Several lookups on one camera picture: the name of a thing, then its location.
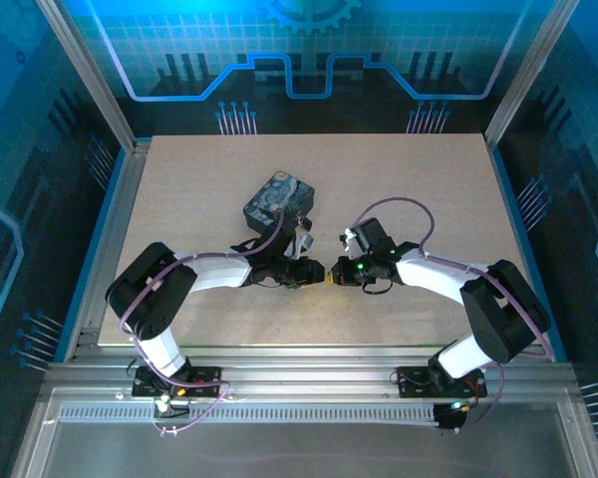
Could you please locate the dark patterned box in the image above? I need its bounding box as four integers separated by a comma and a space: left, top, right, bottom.
242, 170, 317, 233

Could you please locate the black controller box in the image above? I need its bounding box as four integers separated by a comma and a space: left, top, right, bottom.
432, 401, 468, 435

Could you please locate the aluminium front frame rail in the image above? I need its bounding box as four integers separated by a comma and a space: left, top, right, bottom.
43, 346, 582, 405

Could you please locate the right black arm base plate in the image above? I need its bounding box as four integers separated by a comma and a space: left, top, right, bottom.
396, 364, 489, 400

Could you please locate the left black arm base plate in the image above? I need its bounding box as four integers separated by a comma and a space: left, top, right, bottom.
131, 364, 223, 399

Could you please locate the slotted grey cable duct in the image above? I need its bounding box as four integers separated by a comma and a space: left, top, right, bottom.
58, 403, 439, 423

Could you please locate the blue side frame rail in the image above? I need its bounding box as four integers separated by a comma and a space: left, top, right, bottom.
486, 141, 570, 363

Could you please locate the aluminium side frame rail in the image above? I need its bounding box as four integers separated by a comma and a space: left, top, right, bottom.
62, 137, 153, 362

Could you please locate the aluminium frame post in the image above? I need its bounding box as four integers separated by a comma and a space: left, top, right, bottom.
35, 0, 140, 151
483, 0, 582, 146

